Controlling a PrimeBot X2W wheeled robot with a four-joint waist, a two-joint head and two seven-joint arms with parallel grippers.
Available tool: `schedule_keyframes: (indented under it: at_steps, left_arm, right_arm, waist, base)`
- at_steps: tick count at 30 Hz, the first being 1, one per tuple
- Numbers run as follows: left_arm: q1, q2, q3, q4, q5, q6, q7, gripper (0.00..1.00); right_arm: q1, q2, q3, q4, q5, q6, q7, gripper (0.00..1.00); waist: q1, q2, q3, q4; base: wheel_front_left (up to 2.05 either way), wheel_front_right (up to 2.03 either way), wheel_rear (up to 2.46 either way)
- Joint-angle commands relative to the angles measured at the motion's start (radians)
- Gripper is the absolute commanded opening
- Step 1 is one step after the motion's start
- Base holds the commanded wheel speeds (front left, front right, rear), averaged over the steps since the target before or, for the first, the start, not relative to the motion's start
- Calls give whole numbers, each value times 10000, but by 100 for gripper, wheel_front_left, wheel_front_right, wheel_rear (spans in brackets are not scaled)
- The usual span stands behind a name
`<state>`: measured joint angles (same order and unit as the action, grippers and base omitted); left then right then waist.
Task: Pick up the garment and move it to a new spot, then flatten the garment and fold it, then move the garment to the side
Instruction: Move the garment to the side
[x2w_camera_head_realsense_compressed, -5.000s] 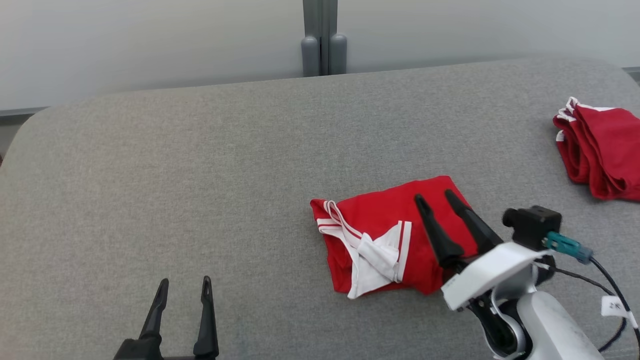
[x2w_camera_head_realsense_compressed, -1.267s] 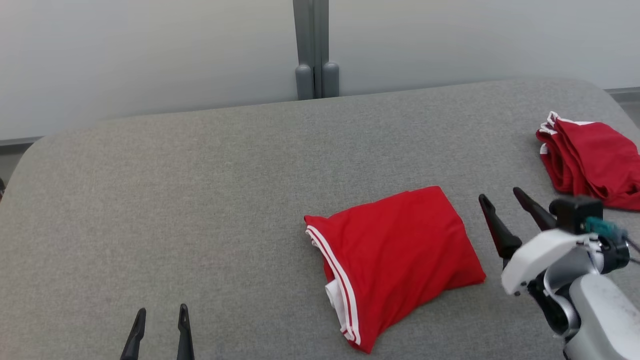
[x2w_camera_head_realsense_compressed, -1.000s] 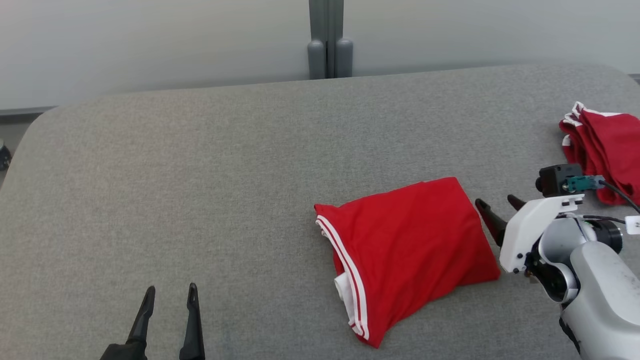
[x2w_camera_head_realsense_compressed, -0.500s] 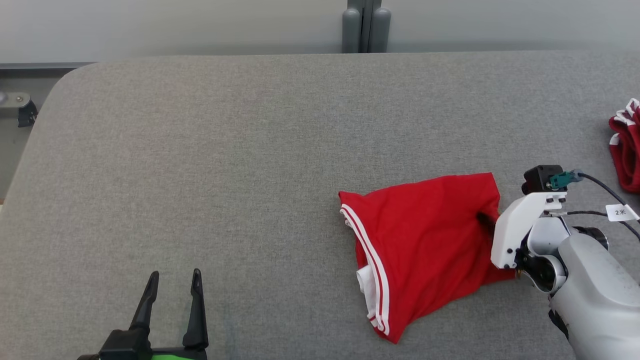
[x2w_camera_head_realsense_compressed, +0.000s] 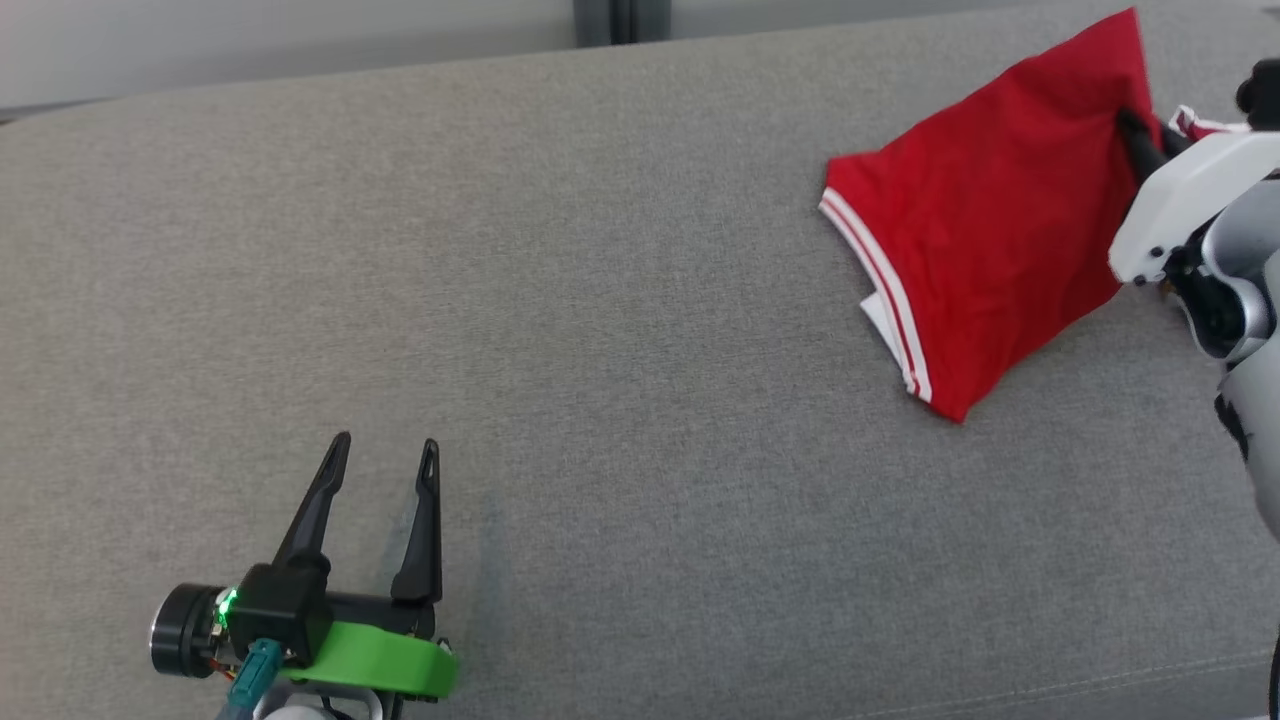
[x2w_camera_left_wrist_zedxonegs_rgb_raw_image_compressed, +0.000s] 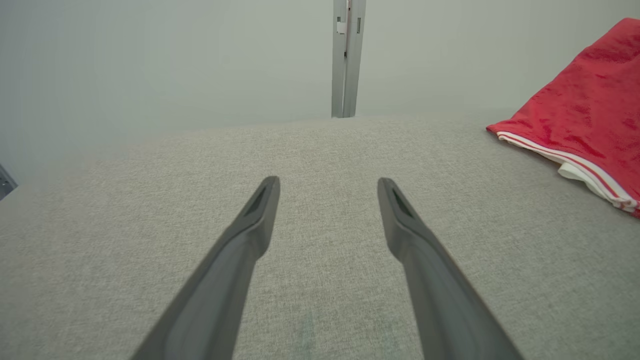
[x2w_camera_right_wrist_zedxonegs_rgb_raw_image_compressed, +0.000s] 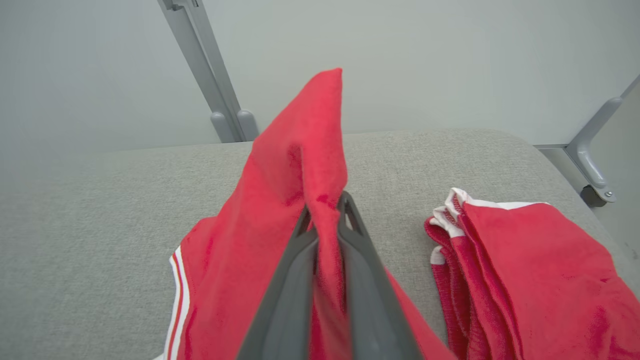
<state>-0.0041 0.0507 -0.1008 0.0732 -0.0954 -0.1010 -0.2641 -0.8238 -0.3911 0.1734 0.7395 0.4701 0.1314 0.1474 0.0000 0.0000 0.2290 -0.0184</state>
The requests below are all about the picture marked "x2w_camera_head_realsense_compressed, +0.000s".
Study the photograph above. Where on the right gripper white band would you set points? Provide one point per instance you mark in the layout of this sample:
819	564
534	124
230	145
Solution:
1190	200

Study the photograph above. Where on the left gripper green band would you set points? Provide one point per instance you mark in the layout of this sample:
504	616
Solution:
380	660

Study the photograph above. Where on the red jersey with white sleeve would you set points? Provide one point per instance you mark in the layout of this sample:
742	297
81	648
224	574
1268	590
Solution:
1000	220

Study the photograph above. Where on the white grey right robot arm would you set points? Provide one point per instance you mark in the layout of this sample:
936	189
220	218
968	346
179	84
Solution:
1250	300

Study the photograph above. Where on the grey fabric sofa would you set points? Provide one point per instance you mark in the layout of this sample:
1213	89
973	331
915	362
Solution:
500	300

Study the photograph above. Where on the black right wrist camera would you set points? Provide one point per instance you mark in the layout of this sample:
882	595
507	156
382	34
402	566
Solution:
1262	90

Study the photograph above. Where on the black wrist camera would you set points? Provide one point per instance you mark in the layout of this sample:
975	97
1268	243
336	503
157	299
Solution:
1262	90
280	610

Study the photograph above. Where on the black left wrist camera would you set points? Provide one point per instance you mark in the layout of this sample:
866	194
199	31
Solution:
280	610

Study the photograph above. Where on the grey partition post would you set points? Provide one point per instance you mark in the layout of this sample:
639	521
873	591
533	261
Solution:
620	20

